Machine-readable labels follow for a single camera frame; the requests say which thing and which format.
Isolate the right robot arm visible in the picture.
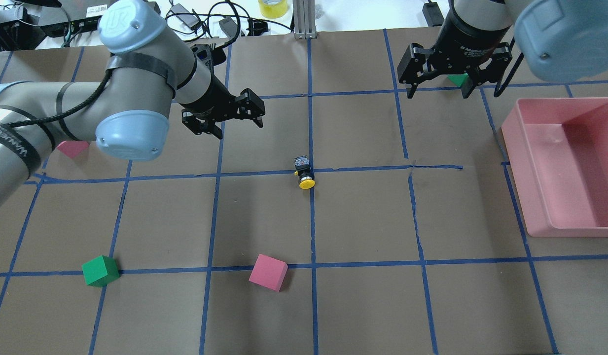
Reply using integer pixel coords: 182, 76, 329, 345
396, 0, 608, 98

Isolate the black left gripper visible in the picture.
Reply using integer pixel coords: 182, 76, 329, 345
178, 74, 266, 140

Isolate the yellow push button switch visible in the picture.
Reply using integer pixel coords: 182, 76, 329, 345
294, 155, 317, 190

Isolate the pink plastic bin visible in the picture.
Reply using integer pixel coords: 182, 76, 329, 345
501, 97, 608, 238

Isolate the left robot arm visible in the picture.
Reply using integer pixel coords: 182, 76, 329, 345
0, 0, 266, 207

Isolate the pink foam cube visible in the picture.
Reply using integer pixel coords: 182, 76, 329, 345
56, 140, 90, 160
248, 254, 288, 292

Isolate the aluminium frame post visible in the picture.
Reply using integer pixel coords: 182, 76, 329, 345
292, 0, 318, 40

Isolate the black power adapter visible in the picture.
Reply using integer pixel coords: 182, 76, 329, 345
422, 0, 444, 27

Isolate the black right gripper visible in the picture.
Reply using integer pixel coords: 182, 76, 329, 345
397, 7, 512, 99

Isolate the green foam cube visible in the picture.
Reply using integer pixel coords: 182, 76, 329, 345
447, 73, 469, 88
81, 255, 120, 287

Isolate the yellow tape roll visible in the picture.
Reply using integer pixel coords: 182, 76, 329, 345
258, 0, 289, 19

